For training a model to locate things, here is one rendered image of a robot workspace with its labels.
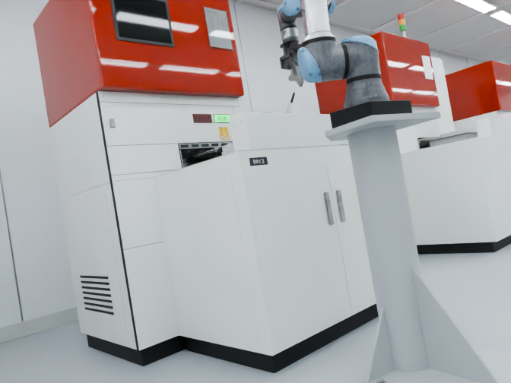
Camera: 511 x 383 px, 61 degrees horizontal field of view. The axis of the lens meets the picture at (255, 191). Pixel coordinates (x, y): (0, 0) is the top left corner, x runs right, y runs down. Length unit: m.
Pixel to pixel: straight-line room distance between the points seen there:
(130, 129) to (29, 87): 1.63
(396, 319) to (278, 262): 0.45
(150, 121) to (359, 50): 1.05
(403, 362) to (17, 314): 2.55
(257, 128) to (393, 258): 0.67
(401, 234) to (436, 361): 0.41
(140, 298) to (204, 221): 0.48
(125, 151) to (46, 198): 1.49
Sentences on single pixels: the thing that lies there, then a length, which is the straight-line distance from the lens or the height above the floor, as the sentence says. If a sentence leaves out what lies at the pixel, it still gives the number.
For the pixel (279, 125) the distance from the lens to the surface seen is 1.74.
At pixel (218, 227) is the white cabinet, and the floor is 0.55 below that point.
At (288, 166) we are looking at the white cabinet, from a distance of 1.72.
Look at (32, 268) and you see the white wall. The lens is 3.39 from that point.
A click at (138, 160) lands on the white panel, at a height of 0.90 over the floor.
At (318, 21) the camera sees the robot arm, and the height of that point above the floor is 1.17.
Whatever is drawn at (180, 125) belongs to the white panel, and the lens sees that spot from 2.21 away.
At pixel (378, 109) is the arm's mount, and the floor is 0.85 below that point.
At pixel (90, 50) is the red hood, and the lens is 2.13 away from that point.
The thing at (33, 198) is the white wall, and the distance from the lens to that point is 3.42.
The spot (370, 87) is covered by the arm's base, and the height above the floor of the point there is 0.93.
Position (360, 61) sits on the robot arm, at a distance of 1.51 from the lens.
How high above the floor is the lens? 0.63
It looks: 1 degrees up
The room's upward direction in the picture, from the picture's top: 10 degrees counter-clockwise
